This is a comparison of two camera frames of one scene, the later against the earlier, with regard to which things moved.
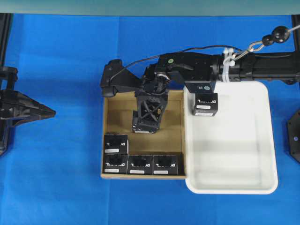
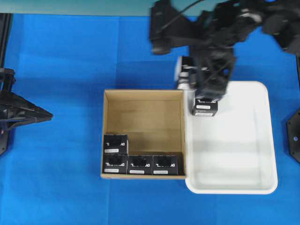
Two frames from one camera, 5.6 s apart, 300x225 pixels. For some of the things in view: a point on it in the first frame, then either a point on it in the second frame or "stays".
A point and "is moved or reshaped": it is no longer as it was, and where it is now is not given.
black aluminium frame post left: x=6 y=23 stays
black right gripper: x=172 y=68 to x=216 y=30
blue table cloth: x=51 y=173 stays
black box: x=116 y=144 stays
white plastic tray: x=236 y=151 stays
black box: x=146 y=121 is moved or reshaped
